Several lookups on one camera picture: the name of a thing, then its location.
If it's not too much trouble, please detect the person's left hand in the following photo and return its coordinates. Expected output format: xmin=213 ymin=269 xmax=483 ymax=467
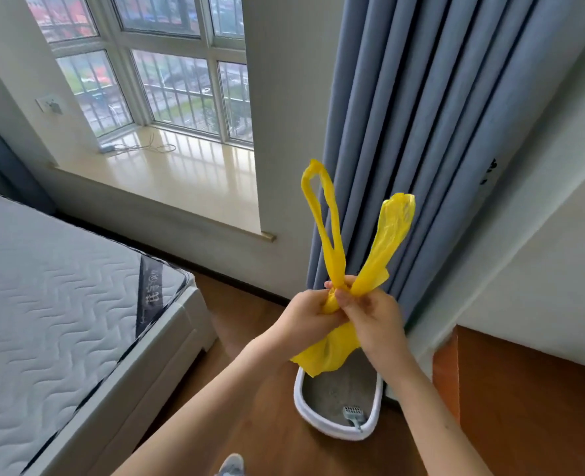
xmin=272 ymin=287 xmax=351 ymax=362

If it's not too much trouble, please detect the person's right hand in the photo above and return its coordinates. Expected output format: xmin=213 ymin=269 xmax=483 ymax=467
xmin=324 ymin=274 xmax=412 ymax=377

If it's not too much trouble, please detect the yellow plastic bag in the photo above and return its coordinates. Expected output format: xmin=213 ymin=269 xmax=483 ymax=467
xmin=290 ymin=159 xmax=416 ymax=378

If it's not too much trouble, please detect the grey cat litter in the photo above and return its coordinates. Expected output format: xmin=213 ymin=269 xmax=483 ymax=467
xmin=302 ymin=350 xmax=375 ymax=427

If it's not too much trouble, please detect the light blue litter scoop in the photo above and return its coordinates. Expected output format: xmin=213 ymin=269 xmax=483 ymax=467
xmin=341 ymin=405 xmax=368 ymax=433

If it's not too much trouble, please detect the white oval litter box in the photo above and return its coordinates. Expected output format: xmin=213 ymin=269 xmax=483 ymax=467
xmin=293 ymin=349 xmax=385 ymax=442

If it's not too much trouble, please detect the person's right forearm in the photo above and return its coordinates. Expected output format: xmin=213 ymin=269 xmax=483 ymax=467
xmin=386 ymin=359 xmax=494 ymax=476

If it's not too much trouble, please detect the person's left forearm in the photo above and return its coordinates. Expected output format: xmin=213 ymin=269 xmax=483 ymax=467
xmin=111 ymin=337 xmax=293 ymax=476

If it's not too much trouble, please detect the cream stone windowsill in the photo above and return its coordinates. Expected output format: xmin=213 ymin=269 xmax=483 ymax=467
xmin=49 ymin=126 xmax=277 ymax=243

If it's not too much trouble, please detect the white quilted mattress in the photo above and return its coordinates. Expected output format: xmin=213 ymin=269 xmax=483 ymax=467
xmin=0 ymin=188 xmax=192 ymax=476

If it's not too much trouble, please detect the white framed window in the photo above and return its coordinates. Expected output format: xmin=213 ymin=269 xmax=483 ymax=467
xmin=22 ymin=0 xmax=254 ymax=149

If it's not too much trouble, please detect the dark blue curtain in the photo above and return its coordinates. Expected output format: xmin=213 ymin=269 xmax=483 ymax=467
xmin=0 ymin=106 xmax=58 ymax=216

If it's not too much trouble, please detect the dark wall baseboard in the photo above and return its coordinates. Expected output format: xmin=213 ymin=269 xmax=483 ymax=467
xmin=57 ymin=212 xmax=291 ymax=308

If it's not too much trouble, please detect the brown wooden wall shelf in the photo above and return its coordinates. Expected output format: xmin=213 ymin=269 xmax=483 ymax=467
xmin=432 ymin=325 xmax=585 ymax=476

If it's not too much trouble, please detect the thin white cable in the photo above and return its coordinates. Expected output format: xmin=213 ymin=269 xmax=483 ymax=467
xmin=99 ymin=132 xmax=177 ymax=157

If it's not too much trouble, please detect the white wall socket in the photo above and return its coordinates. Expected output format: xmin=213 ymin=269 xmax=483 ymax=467
xmin=35 ymin=93 xmax=65 ymax=116

